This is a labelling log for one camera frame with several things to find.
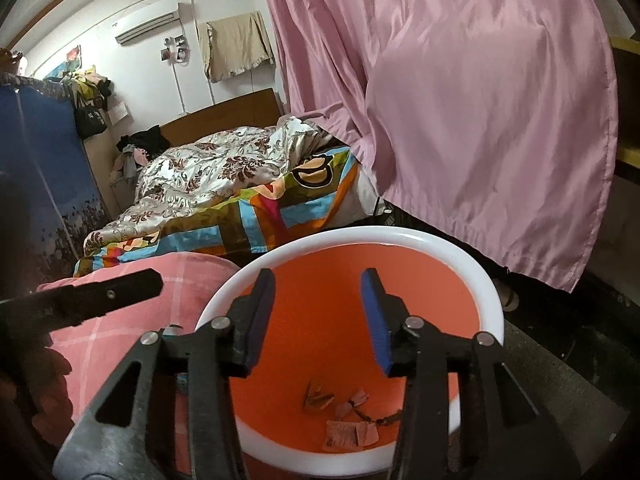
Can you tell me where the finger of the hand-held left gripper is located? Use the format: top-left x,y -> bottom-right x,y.
0,268 -> 164,333

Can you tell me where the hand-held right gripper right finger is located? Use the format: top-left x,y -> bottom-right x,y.
361,267 -> 583,480

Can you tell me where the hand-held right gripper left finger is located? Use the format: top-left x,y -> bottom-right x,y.
52,267 -> 277,480

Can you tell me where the orange bin with white rim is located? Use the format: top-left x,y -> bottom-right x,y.
194,226 -> 505,476

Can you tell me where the small torn paper scrap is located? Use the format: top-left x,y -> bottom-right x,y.
335,387 -> 371,418

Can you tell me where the dried brown stem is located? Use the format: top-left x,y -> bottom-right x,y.
357,407 -> 403,426

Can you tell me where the printed paper scrap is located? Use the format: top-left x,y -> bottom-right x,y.
325,420 -> 378,453

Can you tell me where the pink checked bedding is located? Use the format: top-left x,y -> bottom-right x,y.
35,252 -> 241,461

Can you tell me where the colourful patchwork bedsheet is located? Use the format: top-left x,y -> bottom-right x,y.
74,145 -> 361,278

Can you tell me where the beige slipper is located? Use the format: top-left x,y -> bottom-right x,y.
492,277 -> 522,312

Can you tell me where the blue fabric wardrobe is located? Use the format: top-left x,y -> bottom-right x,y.
0,72 -> 113,276

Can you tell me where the pile of clothes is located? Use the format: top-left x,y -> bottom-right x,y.
110,125 -> 171,186

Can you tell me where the floral quilt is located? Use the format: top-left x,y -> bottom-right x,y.
82,115 -> 321,256

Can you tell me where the black hanging bag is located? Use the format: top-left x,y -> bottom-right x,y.
74,95 -> 108,137

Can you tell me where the wooden headboard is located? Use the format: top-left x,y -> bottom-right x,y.
160,87 -> 283,146

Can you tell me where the hanging clothes bundle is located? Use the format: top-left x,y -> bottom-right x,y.
65,65 -> 113,111

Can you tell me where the pink curtain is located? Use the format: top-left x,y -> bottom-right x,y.
255,0 -> 621,293

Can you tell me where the brown cap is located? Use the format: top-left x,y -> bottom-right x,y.
0,47 -> 27,77

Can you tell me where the beige hanging towel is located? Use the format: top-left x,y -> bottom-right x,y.
197,10 -> 276,83

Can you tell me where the white air conditioner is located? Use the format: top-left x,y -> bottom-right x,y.
114,0 -> 182,45

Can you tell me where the yellow wooden shelf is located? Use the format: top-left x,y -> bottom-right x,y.
612,35 -> 640,181

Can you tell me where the wall poster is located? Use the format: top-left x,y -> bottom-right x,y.
45,45 -> 82,81

